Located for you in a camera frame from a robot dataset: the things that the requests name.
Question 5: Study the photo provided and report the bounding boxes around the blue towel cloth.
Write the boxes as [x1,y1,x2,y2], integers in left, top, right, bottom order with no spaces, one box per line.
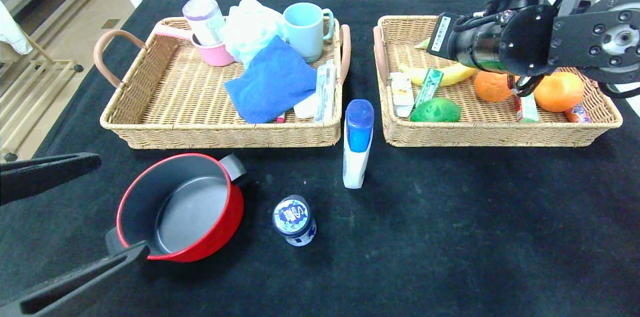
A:
[224,35,319,125]

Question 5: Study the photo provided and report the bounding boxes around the red pot black handles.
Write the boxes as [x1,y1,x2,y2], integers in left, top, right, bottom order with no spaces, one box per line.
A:
[106,153,248,264]

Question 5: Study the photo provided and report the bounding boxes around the green red candy box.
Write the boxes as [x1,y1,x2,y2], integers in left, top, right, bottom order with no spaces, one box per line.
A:
[514,91,540,124]

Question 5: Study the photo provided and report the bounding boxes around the pink cup with handle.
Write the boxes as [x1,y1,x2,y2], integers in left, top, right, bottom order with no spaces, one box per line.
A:
[154,23,236,68]

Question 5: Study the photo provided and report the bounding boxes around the white bottle blue cap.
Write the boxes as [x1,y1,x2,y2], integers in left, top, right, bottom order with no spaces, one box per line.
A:
[342,99,375,190]

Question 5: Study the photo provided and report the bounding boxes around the textured orange fruit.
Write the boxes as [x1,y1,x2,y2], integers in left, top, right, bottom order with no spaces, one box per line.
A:
[474,71,514,103]

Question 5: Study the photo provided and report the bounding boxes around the white soap bar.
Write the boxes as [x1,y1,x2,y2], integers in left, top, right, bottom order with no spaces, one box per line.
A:
[293,92,320,120]

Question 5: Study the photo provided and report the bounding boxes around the black tablecloth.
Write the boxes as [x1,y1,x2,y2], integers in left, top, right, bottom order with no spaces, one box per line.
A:
[0,0,640,317]

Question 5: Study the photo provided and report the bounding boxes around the small orange blue can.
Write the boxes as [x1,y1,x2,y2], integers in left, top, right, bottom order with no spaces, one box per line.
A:
[564,104,592,124]

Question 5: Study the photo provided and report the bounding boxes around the teal ceramic mug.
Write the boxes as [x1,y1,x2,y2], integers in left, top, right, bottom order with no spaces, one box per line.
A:
[283,3,335,64]

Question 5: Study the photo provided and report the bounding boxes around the wooden rolling rack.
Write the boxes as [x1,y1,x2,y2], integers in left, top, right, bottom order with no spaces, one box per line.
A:
[0,32,86,164]

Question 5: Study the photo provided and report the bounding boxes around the light blue bath pouf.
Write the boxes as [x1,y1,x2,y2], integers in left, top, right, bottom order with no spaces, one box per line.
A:
[220,0,287,68]

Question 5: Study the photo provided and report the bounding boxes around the green gum box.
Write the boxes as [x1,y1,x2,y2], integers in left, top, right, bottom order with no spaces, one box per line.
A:
[414,68,445,108]

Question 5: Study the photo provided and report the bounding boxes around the yellow banana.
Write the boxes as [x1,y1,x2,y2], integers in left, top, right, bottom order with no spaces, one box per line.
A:
[400,62,479,88]

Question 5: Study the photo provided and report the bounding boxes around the green avocado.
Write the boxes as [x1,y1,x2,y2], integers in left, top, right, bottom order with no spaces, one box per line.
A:
[409,97,461,123]

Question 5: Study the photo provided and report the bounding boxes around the smooth orange fruit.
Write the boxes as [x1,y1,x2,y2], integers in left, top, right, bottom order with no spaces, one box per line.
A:
[533,72,585,113]

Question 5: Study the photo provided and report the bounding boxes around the clear plastic toothbrush pack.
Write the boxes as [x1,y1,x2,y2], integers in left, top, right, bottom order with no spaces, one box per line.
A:
[314,60,337,123]

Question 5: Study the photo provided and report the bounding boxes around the white hanging cloth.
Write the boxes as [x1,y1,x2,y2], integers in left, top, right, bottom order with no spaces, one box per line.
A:
[0,0,35,56]

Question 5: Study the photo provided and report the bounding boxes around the white yellow snack box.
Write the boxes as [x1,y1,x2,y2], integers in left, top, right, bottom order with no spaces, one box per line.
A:
[389,72,415,119]

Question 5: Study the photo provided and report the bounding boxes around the wicker basket brown handles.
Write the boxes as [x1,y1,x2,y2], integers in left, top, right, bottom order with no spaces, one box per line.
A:
[372,15,624,148]
[94,16,352,151]

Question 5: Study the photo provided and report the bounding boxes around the small jar blue lid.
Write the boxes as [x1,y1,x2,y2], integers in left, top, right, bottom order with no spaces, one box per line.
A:
[272,195,317,248]

